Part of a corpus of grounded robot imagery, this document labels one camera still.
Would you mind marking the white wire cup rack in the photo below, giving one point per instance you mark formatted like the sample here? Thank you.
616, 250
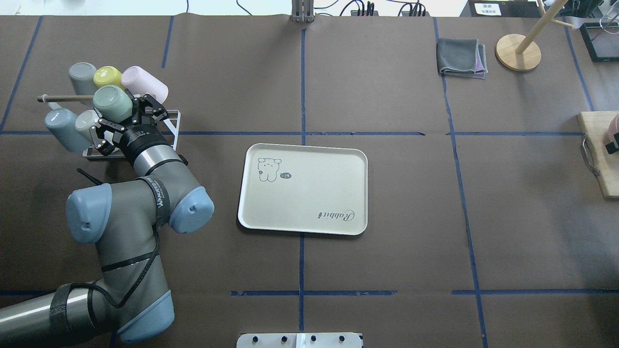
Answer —
172, 123

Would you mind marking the aluminium frame post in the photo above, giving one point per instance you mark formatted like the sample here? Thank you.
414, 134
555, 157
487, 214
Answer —
302, 11

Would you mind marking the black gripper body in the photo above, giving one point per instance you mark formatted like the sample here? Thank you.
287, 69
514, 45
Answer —
137, 139

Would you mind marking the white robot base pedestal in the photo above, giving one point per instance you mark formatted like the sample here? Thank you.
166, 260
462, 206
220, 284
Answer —
301, 340

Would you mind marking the beige cup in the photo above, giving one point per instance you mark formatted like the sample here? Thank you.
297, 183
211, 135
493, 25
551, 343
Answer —
84, 122

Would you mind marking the folded grey cloth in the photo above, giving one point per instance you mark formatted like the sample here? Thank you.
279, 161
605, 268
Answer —
461, 57

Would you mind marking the pink bowl under green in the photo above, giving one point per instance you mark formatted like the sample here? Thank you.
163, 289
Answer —
613, 136

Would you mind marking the wooden cutting board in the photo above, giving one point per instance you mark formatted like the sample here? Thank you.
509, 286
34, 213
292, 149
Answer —
595, 128

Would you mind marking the wooden mug tree stand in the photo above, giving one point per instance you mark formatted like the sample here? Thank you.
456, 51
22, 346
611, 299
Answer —
519, 52

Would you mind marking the black box with label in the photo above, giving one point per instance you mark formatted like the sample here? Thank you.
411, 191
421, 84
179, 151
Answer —
501, 8

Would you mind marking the grey cup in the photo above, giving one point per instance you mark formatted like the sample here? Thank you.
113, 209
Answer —
81, 75

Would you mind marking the green cup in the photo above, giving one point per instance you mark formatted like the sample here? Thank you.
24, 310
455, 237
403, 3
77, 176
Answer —
113, 103

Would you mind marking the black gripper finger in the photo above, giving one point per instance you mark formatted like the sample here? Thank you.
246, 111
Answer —
106, 130
139, 105

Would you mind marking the yellow cup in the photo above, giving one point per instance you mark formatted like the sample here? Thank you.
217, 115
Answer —
107, 75

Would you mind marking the beige rabbit tray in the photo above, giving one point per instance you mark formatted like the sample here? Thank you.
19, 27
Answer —
295, 188

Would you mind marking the metal mirror tray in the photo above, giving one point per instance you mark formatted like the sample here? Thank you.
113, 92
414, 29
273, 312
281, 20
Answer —
601, 45

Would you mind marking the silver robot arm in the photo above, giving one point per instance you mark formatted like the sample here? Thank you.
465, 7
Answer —
122, 220

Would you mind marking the pink cup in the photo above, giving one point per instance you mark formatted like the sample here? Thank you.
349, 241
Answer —
140, 81

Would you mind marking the blue-grey cup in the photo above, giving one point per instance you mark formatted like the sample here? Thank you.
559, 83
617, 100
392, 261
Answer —
61, 123

